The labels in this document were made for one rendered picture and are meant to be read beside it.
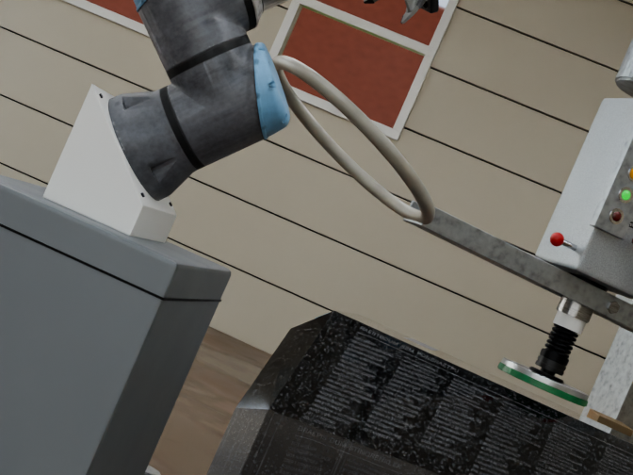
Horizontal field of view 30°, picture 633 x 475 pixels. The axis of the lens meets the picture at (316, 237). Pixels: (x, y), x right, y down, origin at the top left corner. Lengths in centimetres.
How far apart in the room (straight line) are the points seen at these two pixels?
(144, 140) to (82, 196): 13
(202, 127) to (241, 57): 13
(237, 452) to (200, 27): 103
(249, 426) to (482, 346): 643
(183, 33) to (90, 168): 26
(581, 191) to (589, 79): 636
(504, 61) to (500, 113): 39
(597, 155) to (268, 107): 108
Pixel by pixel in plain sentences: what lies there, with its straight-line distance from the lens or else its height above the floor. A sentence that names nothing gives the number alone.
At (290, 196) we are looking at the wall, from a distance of 909.
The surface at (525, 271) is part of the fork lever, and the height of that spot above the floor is 108.
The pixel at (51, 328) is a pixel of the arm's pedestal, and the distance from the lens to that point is 185.
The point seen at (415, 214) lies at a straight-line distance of 260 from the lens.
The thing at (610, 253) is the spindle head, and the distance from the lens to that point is 270.
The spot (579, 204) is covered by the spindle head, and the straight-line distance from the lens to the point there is 277.
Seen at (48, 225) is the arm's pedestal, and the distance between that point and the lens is 186.
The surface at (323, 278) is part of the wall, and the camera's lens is 902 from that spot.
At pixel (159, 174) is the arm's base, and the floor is 96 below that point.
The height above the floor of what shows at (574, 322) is 102.
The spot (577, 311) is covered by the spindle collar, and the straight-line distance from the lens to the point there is 277.
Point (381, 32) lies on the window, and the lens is 918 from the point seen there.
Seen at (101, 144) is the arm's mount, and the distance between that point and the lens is 194.
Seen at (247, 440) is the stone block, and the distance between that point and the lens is 259.
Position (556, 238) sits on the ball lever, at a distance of 267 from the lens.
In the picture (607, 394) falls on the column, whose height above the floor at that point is 88.
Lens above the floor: 97
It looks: level
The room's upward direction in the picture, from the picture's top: 24 degrees clockwise
